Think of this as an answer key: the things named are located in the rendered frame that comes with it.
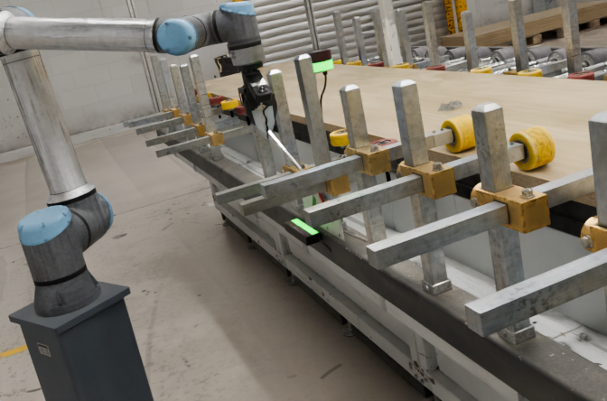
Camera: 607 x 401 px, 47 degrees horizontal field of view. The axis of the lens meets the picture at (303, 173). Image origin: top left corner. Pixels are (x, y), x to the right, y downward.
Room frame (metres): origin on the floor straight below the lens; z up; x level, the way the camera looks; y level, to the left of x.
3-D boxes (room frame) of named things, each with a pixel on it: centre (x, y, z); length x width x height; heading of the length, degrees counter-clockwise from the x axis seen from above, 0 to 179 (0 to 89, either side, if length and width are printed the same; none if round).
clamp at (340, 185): (1.75, -0.07, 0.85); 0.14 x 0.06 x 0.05; 19
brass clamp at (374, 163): (1.51, -0.15, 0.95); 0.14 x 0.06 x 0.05; 19
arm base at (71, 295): (1.91, 0.75, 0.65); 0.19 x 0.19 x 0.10
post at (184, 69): (3.19, 0.43, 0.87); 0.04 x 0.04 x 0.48; 19
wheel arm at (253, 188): (1.95, 0.05, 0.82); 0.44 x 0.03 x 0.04; 109
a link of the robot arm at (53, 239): (1.92, 0.75, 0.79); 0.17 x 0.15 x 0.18; 166
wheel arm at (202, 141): (2.90, 0.37, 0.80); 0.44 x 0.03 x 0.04; 109
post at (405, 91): (1.30, -0.22, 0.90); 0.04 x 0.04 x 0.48; 19
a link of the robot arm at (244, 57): (1.93, 0.09, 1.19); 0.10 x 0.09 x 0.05; 109
